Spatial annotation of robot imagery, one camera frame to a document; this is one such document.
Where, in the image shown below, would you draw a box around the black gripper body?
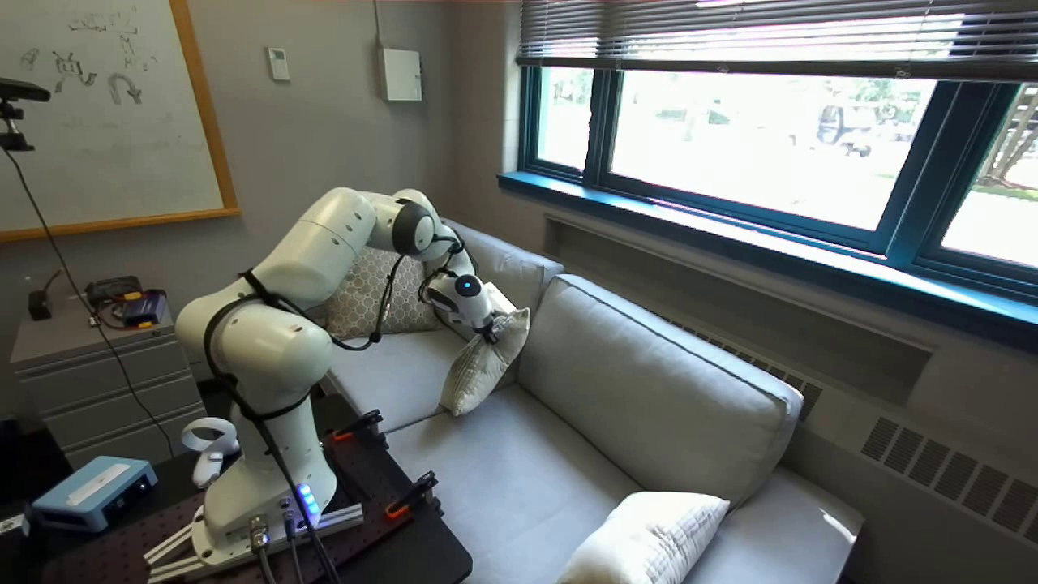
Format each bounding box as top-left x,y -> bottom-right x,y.
474,293 -> 526,343

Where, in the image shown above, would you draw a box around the cream pleated pillow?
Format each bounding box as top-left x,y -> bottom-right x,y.
436,304 -> 535,422
553,488 -> 732,584

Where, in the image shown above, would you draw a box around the grey lattice patterned pillow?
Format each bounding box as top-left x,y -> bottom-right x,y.
318,247 -> 445,341

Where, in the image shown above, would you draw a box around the grey fabric sofa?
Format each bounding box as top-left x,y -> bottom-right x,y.
295,222 -> 868,584

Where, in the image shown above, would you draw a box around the black robot table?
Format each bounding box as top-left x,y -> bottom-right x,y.
0,414 -> 475,584

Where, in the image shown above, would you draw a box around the wide blue framed window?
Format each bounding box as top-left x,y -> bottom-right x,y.
497,60 -> 1038,327

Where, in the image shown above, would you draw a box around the silver base mounting plate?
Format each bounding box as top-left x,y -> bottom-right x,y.
139,498 -> 369,581

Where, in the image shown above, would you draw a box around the white VR controller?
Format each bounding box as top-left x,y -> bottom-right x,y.
174,414 -> 243,491

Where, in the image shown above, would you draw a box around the orange and blue device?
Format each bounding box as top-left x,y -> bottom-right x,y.
83,272 -> 174,333

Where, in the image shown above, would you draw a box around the grey window blinds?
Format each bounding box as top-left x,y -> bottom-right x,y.
514,0 -> 1038,80

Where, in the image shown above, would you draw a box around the grey drawer cabinet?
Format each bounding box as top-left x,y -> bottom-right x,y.
9,289 -> 211,466

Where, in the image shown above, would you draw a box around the light blue box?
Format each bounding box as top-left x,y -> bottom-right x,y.
28,452 -> 163,534

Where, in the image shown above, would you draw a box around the wood framed whiteboard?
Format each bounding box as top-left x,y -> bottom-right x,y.
0,0 -> 243,247

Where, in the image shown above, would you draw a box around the small black desk gadget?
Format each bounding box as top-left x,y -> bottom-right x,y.
27,269 -> 61,325

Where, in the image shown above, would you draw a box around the dark heater vent grille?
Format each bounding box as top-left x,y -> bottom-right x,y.
855,413 -> 1038,546

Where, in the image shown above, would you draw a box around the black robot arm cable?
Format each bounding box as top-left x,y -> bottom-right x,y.
199,222 -> 480,584

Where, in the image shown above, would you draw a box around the orange handled black clamp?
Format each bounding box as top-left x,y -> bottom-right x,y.
382,466 -> 441,525
321,407 -> 386,449

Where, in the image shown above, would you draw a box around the white wall box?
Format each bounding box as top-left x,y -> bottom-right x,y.
376,41 -> 429,108

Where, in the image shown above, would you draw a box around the white wall thermostat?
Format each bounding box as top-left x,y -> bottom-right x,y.
263,41 -> 293,83

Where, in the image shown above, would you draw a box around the thin black camera cable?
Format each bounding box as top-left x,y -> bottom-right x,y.
2,146 -> 181,465

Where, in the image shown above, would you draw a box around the black camera on stand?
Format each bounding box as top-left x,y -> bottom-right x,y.
0,75 -> 54,157

